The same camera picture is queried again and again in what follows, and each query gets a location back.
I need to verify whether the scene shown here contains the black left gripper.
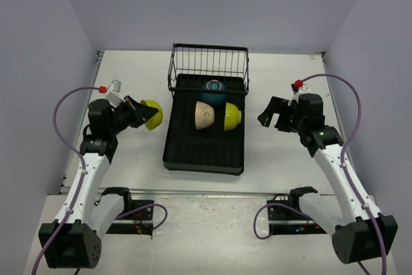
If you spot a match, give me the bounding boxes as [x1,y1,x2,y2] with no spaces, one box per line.
[108,95,158,135]

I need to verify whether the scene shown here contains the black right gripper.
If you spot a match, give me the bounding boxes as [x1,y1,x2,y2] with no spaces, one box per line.
[258,96,306,134]

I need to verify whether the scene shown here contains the lime green bowl front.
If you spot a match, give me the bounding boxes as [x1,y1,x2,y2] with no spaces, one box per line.
[140,99,163,131]

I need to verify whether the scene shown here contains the lime green bowl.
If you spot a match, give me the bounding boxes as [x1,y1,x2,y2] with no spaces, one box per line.
[224,102,242,131]
[140,99,163,131]

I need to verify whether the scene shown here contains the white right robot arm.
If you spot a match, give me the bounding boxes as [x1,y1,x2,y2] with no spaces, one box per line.
[257,93,398,264]

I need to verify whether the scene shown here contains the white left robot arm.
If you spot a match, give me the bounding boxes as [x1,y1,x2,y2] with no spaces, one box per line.
[39,95,163,269]

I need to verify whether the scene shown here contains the lime green bowl rear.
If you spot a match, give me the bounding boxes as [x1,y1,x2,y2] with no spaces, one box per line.
[224,102,242,131]

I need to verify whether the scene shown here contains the blue ceramic bowl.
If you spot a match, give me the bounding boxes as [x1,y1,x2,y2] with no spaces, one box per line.
[200,80,227,106]

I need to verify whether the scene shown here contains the beige bird painted bowl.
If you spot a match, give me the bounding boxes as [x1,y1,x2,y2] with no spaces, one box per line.
[194,101,214,130]

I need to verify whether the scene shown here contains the black drip tray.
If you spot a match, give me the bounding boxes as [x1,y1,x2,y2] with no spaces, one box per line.
[163,73,248,176]

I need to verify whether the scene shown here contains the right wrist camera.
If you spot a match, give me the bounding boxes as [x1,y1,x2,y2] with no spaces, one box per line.
[291,79,310,95]

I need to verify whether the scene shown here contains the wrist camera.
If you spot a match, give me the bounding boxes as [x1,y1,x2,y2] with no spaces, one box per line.
[291,79,310,95]
[98,79,124,107]

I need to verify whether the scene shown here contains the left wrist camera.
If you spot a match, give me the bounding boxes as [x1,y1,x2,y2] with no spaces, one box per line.
[98,79,124,107]

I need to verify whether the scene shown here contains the black wire dish rack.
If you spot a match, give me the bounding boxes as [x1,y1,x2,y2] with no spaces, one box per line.
[167,43,250,96]

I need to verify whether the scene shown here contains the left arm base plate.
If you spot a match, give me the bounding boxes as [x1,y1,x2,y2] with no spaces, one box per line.
[107,200,154,236]

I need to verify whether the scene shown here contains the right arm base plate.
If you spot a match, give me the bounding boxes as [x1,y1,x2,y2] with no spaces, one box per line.
[267,206,326,236]

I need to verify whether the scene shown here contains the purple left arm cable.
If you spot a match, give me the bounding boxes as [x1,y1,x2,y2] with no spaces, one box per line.
[31,85,168,275]

